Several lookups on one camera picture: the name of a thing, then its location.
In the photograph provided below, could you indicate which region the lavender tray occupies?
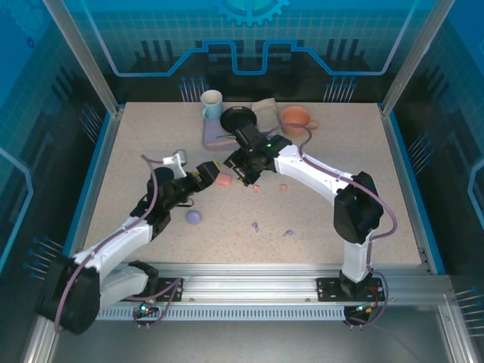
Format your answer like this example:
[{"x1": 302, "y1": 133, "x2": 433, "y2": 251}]
[{"x1": 202, "y1": 116, "x2": 243, "y2": 150}]

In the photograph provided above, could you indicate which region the black plate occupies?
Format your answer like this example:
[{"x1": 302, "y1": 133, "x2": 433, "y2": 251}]
[{"x1": 220, "y1": 105, "x2": 259, "y2": 133}]

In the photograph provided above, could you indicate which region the beige folded cloth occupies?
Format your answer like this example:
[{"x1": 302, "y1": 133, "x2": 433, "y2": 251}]
[{"x1": 251, "y1": 97, "x2": 283, "y2": 133}]

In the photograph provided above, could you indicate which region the salmon ceramic cup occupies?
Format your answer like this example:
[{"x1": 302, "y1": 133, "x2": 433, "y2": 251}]
[{"x1": 280, "y1": 105, "x2": 320, "y2": 136}]

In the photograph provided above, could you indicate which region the light blue mug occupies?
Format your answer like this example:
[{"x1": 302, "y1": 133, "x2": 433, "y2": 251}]
[{"x1": 200, "y1": 89, "x2": 224, "y2": 121}]

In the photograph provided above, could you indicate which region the grey metal shelf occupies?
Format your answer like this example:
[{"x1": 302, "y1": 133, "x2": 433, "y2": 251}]
[{"x1": 22, "y1": 302, "x2": 484, "y2": 363}]

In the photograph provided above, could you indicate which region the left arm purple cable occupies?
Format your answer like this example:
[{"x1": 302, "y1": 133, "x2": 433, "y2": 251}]
[{"x1": 54, "y1": 154, "x2": 166, "y2": 334}]

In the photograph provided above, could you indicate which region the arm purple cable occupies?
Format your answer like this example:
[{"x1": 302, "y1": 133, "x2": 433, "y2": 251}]
[
  {"x1": 54, "y1": 154, "x2": 166, "y2": 334},
  {"x1": 260, "y1": 124, "x2": 398, "y2": 273}
]

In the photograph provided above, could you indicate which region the aluminium table side rail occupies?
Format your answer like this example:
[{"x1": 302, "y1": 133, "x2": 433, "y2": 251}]
[
  {"x1": 62, "y1": 107, "x2": 126, "y2": 275},
  {"x1": 377, "y1": 104, "x2": 449, "y2": 275}
]

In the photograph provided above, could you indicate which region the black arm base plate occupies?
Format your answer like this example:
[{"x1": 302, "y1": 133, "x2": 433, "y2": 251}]
[
  {"x1": 149, "y1": 278, "x2": 185, "y2": 303},
  {"x1": 316, "y1": 277, "x2": 386, "y2": 303}
]

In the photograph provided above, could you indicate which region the aluminium mounting rail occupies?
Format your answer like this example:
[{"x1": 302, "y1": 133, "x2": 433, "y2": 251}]
[{"x1": 113, "y1": 262, "x2": 453, "y2": 303}]

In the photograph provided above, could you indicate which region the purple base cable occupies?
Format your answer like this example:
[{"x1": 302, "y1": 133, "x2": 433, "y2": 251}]
[
  {"x1": 124, "y1": 278, "x2": 185, "y2": 330},
  {"x1": 343, "y1": 264, "x2": 390, "y2": 330}
]

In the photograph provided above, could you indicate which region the slotted grey cable duct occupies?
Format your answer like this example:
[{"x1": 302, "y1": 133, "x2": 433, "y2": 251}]
[{"x1": 94, "y1": 305, "x2": 347, "y2": 321}]

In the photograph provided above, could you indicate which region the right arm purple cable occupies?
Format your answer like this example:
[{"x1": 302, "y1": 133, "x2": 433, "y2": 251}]
[{"x1": 260, "y1": 124, "x2": 398, "y2": 273}]

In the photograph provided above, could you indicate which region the aluminium frame post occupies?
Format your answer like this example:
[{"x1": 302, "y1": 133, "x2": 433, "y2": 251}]
[
  {"x1": 42, "y1": 0, "x2": 125, "y2": 116},
  {"x1": 380, "y1": 0, "x2": 457, "y2": 116}
]

